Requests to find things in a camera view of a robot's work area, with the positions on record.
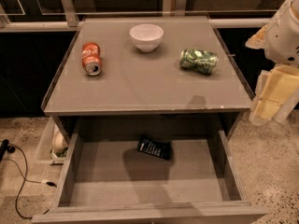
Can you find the metal rail frame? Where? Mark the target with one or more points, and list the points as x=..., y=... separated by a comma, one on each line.
x=69, y=15

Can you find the grey cabinet with counter top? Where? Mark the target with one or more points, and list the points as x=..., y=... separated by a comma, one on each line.
x=134, y=82

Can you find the open grey top drawer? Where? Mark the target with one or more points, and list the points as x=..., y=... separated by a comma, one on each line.
x=106, y=180

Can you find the white ceramic bowl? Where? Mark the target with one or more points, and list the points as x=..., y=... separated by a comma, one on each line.
x=147, y=37

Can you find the dark blue rxbar wrapper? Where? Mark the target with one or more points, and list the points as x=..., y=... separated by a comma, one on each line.
x=154, y=148

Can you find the crushed green soda can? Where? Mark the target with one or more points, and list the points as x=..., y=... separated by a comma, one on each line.
x=198, y=60

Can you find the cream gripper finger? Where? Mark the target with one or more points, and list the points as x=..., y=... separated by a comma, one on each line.
x=277, y=94
x=257, y=40

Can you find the red coca-cola can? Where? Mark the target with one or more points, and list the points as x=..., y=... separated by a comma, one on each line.
x=91, y=61

